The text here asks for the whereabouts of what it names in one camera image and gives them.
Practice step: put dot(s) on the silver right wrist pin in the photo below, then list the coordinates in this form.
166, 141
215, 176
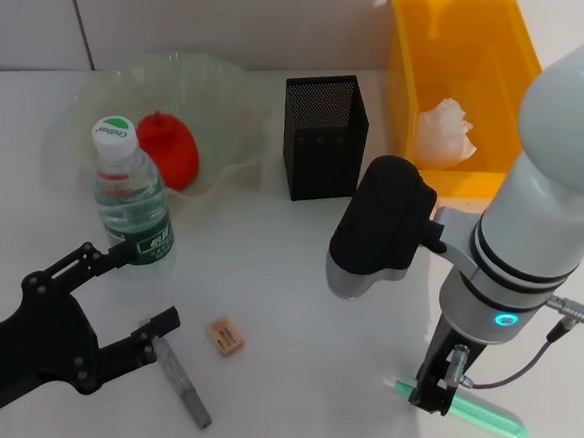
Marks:
457, 363

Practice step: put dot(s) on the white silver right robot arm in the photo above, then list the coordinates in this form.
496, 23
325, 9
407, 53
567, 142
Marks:
550, 187

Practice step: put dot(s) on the beige eraser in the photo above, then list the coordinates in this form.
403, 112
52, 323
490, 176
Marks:
225, 336

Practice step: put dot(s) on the black mesh pen holder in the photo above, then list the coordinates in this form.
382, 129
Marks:
321, 156

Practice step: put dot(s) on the yellow plastic bin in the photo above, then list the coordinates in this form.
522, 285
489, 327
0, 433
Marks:
459, 55

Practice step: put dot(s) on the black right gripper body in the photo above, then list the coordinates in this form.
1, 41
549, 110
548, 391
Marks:
450, 350

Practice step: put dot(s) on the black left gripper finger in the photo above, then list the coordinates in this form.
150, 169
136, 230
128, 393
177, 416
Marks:
164, 320
119, 256

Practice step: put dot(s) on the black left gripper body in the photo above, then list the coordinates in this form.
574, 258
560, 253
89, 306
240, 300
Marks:
27, 346

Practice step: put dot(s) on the pale green glass fruit plate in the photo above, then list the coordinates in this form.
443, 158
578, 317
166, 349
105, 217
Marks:
205, 97

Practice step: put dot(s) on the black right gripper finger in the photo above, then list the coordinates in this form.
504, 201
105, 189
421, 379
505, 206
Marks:
430, 396

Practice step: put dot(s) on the clear green-label water bottle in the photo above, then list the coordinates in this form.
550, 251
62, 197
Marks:
133, 203

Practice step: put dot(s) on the red-orange toy orange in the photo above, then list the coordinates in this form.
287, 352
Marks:
176, 151

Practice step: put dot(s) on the grey marker pen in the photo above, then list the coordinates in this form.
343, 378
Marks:
185, 387

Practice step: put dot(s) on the white paper ball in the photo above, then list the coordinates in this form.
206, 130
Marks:
443, 137

